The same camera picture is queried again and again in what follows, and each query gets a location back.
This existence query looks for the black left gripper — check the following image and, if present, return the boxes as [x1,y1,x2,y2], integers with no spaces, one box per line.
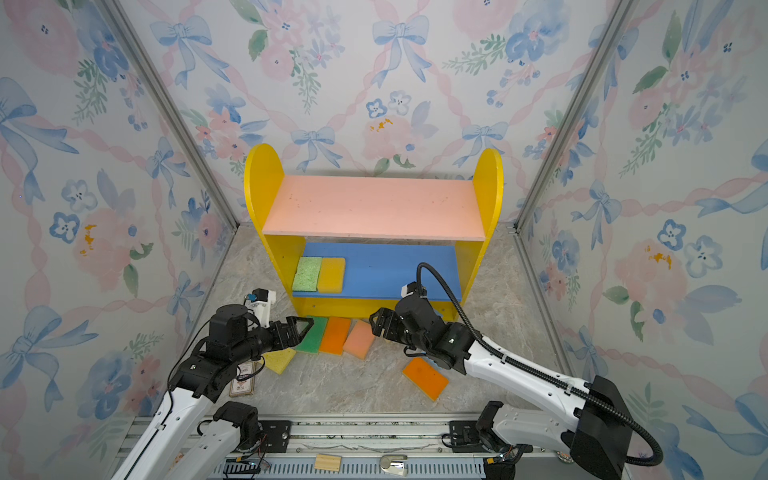
[232,314,312,366]

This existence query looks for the pink salmon sponge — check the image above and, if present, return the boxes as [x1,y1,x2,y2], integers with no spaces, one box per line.
[343,320,376,360]

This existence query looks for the light green sponge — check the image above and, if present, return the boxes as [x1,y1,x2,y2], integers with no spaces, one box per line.
[292,257,323,292]

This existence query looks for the bright yellow sponge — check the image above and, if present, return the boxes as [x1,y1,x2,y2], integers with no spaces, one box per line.
[317,258,346,294]

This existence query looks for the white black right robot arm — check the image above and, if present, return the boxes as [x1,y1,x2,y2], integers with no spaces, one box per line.
[369,295,633,479]

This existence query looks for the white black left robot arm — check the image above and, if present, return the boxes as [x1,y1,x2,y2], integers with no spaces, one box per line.
[113,304,314,479]

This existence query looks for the yellow sponge under left arm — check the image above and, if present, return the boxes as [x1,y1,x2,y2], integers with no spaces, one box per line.
[263,348,296,375]

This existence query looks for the yellow pink blue wooden shelf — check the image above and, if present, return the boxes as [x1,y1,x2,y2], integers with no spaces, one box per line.
[244,144,504,318]

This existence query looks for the dark green sponge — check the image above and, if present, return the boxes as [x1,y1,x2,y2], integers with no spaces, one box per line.
[295,317,328,354]

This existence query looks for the orange sponge left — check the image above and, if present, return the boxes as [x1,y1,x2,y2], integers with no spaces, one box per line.
[318,317,352,356]

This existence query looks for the orange sponge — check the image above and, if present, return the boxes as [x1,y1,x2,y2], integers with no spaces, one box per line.
[318,317,352,356]
[402,357,450,402]

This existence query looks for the orange sponge right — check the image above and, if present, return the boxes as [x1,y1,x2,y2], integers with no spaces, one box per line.
[402,357,450,402]

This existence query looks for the small wooden block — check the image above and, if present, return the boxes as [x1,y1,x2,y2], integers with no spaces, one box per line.
[314,454,342,473]

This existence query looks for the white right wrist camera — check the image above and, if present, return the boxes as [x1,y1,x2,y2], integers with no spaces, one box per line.
[401,281,428,299]

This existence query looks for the black corrugated cable conduit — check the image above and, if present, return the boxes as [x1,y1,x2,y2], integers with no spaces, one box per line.
[416,262,665,467]

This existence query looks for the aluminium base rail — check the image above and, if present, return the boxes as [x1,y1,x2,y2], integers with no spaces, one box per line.
[104,413,577,480]

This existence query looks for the aluminium corner post left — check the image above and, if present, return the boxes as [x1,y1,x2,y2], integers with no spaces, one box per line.
[95,0,241,229]

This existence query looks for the aluminium corner post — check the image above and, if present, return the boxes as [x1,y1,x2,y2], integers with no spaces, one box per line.
[95,0,241,229]
[514,0,637,232]

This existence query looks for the aluminium corner post right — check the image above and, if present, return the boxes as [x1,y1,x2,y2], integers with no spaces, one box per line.
[514,0,637,232]

